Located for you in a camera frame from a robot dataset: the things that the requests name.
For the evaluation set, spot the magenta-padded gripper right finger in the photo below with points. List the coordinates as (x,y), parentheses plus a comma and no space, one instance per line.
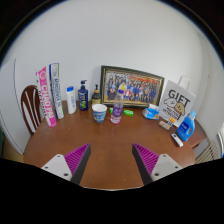
(151,163)

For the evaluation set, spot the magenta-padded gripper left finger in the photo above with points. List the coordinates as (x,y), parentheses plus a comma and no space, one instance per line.
(71,163)

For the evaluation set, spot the clear purple-capped water bottle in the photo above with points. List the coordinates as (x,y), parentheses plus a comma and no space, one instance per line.
(117,108)

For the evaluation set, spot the white remote control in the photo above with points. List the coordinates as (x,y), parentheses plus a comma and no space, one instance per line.
(177,140)

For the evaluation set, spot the blue detergent bottle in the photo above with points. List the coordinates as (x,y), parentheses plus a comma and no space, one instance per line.
(186,128)

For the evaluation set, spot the white radiator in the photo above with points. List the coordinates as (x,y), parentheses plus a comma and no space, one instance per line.
(208,152)

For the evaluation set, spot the blue white paper cup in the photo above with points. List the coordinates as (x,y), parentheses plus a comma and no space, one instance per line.
(99,112)

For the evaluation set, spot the white blue-capped bottle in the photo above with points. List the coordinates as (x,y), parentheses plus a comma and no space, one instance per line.
(71,101)

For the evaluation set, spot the dark blue pump bottle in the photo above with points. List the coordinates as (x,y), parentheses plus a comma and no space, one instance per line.
(83,98)

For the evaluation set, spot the small green packet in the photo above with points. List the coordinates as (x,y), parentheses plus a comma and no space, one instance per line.
(111,110)

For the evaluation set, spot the white paper gift bag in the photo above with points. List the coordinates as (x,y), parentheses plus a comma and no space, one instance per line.
(178,101)

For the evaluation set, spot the brown yellow-label pump bottle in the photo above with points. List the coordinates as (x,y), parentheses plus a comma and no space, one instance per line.
(96,98)

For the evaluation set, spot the brown wooden chair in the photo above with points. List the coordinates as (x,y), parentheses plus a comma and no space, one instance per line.
(30,106)

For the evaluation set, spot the framed group picture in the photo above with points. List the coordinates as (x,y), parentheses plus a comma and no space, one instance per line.
(136,86)

